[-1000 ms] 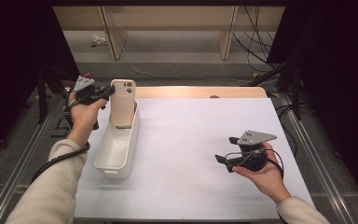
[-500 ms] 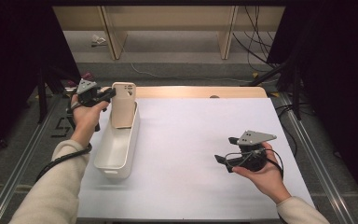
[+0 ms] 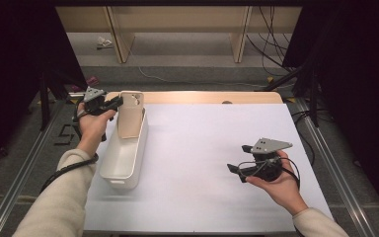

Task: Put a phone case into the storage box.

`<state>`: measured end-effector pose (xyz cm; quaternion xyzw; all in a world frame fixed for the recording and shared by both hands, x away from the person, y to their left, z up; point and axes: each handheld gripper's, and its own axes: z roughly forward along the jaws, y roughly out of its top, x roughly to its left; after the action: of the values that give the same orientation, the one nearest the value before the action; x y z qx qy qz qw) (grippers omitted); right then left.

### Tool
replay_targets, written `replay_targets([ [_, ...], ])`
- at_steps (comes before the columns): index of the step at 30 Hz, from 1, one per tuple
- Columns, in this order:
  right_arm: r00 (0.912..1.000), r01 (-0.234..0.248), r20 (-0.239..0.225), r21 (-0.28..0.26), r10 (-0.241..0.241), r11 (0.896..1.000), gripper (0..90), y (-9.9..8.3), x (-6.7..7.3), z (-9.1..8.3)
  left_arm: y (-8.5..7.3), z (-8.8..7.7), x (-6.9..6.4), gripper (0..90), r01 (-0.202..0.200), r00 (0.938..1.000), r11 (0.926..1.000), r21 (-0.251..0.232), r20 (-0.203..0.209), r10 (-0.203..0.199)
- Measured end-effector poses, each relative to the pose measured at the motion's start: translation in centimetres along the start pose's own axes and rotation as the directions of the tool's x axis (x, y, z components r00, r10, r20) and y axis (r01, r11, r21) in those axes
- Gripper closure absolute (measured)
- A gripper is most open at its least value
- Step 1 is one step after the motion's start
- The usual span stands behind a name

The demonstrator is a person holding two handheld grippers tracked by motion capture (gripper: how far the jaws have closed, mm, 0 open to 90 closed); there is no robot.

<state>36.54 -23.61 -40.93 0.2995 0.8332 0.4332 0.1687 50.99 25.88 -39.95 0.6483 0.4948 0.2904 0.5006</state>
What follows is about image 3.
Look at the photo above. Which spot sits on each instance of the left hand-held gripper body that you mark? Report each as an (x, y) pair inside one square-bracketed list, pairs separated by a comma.
[(93, 98)]

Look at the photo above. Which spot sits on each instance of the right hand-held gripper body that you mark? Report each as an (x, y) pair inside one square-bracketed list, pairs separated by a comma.
[(266, 144)]

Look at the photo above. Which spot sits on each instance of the beige phone case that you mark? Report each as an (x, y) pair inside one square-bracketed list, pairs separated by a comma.
[(130, 118)]

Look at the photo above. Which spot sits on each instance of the white plastic storage box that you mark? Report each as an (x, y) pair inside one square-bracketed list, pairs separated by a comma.
[(123, 161)]

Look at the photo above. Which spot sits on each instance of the person's left hand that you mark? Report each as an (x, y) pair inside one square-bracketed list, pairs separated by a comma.
[(92, 131)]

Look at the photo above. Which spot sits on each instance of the person's right hand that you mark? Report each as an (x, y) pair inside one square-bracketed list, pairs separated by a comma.
[(286, 191)]

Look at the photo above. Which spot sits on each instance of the pink object on floor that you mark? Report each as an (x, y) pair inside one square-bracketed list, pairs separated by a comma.
[(92, 80)]

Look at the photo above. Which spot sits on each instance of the black metal stand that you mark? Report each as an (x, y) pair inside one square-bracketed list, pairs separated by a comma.
[(44, 98), (314, 98)]

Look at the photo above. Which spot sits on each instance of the white crumpled item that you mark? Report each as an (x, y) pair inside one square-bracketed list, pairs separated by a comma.
[(103, 42)]

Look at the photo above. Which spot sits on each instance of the dark curtain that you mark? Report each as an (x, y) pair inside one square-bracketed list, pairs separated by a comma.
[(10, 65), (365, 82)]

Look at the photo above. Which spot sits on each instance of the light wooden shelf unit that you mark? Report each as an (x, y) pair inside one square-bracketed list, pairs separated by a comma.
[(177, 19)]

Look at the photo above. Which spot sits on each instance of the aluminium floor rail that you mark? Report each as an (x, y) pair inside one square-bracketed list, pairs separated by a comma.
[(335, 171), (23, 171)]

